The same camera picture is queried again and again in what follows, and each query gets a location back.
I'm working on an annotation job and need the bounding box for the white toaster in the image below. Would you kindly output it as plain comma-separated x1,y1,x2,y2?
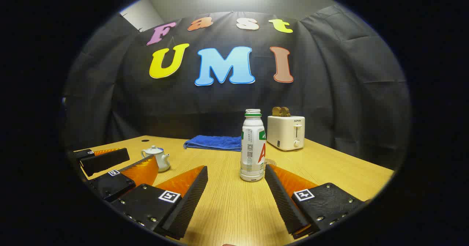
267,115,306,151

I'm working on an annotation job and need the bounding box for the blue towel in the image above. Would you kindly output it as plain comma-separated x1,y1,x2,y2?
183,135,243,152

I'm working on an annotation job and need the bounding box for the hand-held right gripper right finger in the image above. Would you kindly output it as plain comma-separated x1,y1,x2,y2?
265,164,370,239

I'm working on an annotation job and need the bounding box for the white ceramic teacup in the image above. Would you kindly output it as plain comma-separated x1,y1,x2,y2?
141,149,171,172

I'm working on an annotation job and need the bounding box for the white plastic water bottle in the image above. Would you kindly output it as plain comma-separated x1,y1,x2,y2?
240,109,266,182

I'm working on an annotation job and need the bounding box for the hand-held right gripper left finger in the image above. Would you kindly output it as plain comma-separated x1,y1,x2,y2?
110,165,208,240

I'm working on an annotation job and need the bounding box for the black backdrop cloth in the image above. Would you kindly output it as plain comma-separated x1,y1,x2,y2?
64,4,411,171

